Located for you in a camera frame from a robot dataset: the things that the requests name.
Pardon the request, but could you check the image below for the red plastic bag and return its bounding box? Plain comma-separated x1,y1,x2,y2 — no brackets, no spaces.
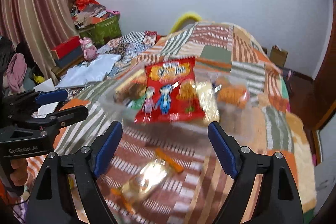
75,0,100,11

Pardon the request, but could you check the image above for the red shoe box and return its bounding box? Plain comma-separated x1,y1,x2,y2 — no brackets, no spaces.
51,36,80,60

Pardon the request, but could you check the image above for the yellow fuzzy headboard edge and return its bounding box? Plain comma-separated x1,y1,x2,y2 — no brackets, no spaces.
169,12,202,34

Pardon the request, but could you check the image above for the red noodle snack bag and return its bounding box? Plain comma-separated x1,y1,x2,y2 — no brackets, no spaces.
134,57,205,123

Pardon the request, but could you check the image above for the patchwork striped bedspread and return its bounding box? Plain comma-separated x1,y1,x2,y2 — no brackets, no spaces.
54,22,317,223

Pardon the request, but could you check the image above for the green snack packet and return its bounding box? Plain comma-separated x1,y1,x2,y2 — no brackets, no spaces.
127,95,146,110

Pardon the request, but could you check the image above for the clear plastic storage box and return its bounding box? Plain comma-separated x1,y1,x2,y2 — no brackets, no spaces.
99,65,257,144

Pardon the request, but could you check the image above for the brown cardboard box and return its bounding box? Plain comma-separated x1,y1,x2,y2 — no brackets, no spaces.
269,46,288,67

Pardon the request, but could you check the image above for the green cardboard box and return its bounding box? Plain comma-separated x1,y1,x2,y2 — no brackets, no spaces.
79,15,122,48

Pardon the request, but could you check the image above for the pink plush toy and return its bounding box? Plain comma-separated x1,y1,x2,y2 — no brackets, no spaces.
80,38,97,62

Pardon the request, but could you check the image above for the checkered patterned quilt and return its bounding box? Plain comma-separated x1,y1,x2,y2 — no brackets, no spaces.
97,31,158,78

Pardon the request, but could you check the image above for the white plastic bag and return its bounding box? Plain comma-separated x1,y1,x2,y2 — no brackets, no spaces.
56,54,121,88

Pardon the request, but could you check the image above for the orange cracker packet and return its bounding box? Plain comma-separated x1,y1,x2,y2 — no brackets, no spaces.
110,148,185,214

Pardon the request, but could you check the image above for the striped pink curtain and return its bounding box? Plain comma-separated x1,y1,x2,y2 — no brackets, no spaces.
1,0,77,83

